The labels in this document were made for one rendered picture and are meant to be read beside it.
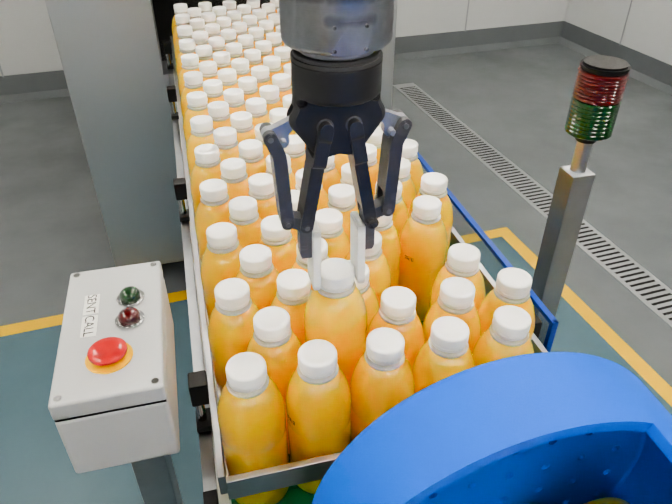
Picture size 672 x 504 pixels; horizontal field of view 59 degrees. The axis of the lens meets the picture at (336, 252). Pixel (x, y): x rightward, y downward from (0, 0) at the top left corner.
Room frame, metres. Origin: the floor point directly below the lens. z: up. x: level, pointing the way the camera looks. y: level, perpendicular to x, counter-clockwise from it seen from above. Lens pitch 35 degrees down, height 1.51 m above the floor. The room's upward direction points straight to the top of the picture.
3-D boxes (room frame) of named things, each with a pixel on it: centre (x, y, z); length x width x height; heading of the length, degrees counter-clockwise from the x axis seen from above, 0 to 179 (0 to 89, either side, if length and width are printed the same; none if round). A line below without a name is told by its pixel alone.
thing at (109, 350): (0.41, 0.22, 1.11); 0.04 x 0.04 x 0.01
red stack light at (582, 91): (0.79, -0.36, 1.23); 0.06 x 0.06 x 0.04
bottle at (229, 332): (0.52, 0.12, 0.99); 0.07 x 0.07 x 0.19
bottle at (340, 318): (0.49, 0.00, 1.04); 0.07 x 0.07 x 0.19
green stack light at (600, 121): (0.79, -0.36, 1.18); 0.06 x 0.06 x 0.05
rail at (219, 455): (1.13, 0.31, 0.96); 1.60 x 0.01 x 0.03; 14
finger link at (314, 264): (0.48, 0.02, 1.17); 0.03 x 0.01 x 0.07; 14
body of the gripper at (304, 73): (0.49, 0.00, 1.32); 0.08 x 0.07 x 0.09; 104
